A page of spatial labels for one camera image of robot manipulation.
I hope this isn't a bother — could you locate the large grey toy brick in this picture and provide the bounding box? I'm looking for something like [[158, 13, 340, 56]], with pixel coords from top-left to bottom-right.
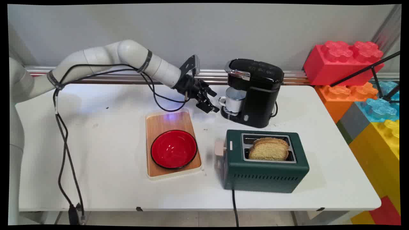
[[339, 102, 372, 142]]

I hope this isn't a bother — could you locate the toast bread slice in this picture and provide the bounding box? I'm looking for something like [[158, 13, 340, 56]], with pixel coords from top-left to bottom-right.
[[253, 137, 290, 150], [249, 141, 289, 161]]

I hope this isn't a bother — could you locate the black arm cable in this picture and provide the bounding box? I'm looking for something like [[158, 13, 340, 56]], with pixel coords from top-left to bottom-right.
[[53, 63, 192, 225], [53, 63, 196, 225]]

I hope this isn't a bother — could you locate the small red toy brick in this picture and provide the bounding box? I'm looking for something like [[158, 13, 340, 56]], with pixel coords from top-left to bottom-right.
[[369, 195, 401, 226]]

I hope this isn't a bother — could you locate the large orange toy brick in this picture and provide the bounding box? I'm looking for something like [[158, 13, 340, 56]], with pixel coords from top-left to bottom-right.
[[315, 82, 379, 124]]

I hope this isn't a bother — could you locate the black tripod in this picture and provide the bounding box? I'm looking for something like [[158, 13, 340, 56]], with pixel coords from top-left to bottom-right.
[[330, 51, 401, 103]]

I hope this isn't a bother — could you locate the wooden tray with cream rim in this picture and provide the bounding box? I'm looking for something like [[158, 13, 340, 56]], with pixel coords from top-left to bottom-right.
[[145, 109, 203, 180]]

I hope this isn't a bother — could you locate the black toaster power cord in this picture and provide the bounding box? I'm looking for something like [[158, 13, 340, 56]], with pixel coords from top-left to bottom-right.
[[231, 189, 240, 226]]

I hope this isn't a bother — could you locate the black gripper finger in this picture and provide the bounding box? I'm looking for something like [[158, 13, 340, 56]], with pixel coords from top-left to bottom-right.
[[196, 96, 220, 114], [201, 81, 218, 97]]

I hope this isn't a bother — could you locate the red bowl with black rim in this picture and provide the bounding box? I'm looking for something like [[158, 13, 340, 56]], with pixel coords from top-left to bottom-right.
[[150, 130, 198, 170]]

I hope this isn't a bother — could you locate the black coffee machine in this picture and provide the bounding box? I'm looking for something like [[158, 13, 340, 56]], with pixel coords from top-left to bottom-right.
[[220, 58, 285, 129]]

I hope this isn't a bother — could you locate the large blue toy brick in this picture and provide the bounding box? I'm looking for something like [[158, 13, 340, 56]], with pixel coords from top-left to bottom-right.
[[355, 80, 400, 123]]

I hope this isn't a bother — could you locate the large yellow toy brick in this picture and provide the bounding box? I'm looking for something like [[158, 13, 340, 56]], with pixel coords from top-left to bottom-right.
[[348, 120, 401, 215]]

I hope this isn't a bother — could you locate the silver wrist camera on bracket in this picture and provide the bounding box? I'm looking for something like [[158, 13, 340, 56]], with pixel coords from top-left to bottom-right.
[[179, 54, 201, 80]]

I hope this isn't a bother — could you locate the large red toy brick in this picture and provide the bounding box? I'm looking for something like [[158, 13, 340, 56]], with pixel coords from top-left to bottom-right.
[[303, 41, 385, 86]]

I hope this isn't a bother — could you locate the white enamel mug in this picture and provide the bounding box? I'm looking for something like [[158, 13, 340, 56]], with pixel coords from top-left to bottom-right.
[[219, 87, 247, 113]]

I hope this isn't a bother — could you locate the beige toaster lever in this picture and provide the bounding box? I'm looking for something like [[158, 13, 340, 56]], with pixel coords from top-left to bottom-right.
[[215, 139, 228, 157]]

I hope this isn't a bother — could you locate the aluminium wall rail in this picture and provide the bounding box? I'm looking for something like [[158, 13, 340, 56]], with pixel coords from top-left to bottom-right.
[[24, 66, 400, 85]]

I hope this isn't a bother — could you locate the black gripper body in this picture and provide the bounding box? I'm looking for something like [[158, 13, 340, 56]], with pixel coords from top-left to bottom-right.
[[174, 74, 205, 103]]

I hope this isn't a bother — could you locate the dark green toaster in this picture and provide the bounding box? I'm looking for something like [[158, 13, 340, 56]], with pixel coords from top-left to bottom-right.
[[223, 129, 310, 194]]

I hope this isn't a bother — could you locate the black velcro arm strap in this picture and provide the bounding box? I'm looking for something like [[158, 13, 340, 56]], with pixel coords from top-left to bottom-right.
[[137, 50, 153, 74], [47, 70, 65, 91]]

